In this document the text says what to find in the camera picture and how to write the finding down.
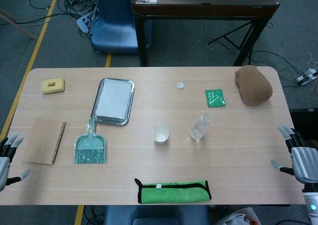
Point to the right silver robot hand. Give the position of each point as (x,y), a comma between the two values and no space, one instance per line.
(303,160)

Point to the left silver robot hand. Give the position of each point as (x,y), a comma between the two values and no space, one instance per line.
(3,163)

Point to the transparent plastic bottle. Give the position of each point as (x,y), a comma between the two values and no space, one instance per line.
(198,129)

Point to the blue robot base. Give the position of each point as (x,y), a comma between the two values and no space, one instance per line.
(114,23)

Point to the white bottle cap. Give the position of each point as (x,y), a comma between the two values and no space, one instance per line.
(181,86)

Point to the white floral paper cup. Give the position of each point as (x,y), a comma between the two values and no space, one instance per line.
(160,135)

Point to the brown spiral notebook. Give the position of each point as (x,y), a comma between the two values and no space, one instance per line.
(42,140)

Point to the white power strip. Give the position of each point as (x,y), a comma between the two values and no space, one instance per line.
(304,78)

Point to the brown plush toy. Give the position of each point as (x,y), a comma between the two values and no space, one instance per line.
(254,87)

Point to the teal plastic dustpan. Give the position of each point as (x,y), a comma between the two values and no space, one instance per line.
(90,149)

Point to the white plastic bag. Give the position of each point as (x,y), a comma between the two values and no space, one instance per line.
(236,218)

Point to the yellow sponge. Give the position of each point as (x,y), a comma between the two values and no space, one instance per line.
(55,89)

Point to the silver metal tray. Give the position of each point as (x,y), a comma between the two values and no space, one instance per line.
(97,110)

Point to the green tea sachet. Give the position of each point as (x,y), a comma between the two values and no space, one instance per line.
(215,98)

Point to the white paper sheet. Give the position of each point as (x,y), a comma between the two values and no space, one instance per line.
(113,98)

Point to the green microfiber cloth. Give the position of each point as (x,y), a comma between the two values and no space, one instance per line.
(174,192)

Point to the wooden stick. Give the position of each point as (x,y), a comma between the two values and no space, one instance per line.
(22,27)

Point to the black tripod stand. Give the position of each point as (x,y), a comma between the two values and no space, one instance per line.
(231,42)

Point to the dark blue chair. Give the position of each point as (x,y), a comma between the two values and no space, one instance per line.
(154,216)

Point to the brown mahjong table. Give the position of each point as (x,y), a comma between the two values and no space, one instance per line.
(198,7)

